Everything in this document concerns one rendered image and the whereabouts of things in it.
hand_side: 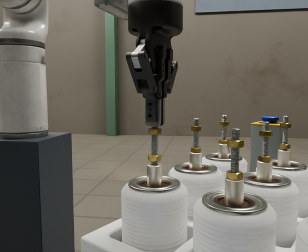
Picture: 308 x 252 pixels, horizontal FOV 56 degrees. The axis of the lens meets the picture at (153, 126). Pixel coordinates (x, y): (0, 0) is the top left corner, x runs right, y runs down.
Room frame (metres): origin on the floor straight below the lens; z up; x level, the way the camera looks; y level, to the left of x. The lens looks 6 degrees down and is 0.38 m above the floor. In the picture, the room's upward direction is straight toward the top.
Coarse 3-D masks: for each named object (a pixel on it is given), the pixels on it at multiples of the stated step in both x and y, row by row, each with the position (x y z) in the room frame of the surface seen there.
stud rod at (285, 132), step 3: (285, 117) 0.52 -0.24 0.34; (288, 117) 0.52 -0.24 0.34; (285, 120) 0.52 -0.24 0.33; (288, 120) 0.52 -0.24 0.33; (285, 129) 0.52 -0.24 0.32; (288, 129) 0.52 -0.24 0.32; (285, 132) 0.52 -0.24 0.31; (282, 135) 0.53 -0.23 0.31; (285, 135) 0.52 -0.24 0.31; (282, 138) 0.53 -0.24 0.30; (285, 138) 0.52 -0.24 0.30; (285, 141) 0.52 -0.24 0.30
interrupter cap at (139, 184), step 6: (132, 180) 0.42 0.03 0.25; (138, 180) 0.42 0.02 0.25; (144, 180) 0.42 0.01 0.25; (162, 180) 0.43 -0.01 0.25; (168, 180) 0.42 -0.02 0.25; (174, 180) 0.42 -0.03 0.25; (132, 186) 0.39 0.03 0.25; (138, 186) 0.39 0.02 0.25; (144, 186) 0.39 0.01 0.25; (150, 186) 0.40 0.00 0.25; (162, 186) 0.40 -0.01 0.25; (168, 186) 0.39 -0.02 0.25; (174, 186) 0.39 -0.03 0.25; (150, 192) 0.37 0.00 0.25; (156, 192) 0.37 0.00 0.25; (162, 192) 0.37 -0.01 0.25
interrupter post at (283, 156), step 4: (280, 152) 0.52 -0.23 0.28; (284, 152) 0.52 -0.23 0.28; (288, 152) 0.51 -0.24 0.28; (280, 156) 0.52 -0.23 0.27; (284, 156) 0.52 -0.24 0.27; (288, 156) 0.51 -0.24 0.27; (280, 160) 0.52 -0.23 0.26; (284, 160) 0.52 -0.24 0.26; (288, 160) 0.51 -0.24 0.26; (280, 164) 0.52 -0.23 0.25; (284, 164) 0.52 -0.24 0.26; (288, 164) 0.51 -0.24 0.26
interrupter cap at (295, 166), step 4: (272, 160) 0.56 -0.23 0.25; (276, 160) 0.56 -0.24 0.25; (276, 164) 0.54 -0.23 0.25; (292, 164) 0.53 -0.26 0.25; (296, 164) 0.53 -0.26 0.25; (300, 164) 0.52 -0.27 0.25; (304, 164) 0.52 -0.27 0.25; (276, 168) 0.50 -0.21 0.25; (280, 168) 0.49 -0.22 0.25; (284, 168) 0.49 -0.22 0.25; (288, 168) 0.49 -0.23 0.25; (292, 168) 0.49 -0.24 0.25; (296, 168) 0.49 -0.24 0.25; (300, 168) 0.49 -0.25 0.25; (304, 168) 0.49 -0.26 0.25
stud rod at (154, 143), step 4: (152, 136) 0.41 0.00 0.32; (156, 136) 0.41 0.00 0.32; (152, 140) 0.41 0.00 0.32; (156, 140) 0.41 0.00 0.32; (152, 144) 0.41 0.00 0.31; (156, 144) 0.41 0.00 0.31; (152, 148) 0.41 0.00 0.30; (156, 148) 0.41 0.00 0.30; (152, 152) 0.41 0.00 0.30; (156, 152) 0.41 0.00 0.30; (152, 164) 0.41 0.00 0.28; (156, 164) 0.41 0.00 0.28
